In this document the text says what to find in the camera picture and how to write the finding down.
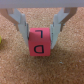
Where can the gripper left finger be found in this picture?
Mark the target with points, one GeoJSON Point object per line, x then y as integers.
{"type": "Point", "coordinates": [20, 23]}

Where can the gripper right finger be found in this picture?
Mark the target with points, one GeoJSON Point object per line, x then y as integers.
{"type": "Point", "coordinates": [60, 23]}

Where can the pink block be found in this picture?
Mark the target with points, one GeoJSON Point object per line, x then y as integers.
{"type": "Point", "coordinates": [40, 41]}

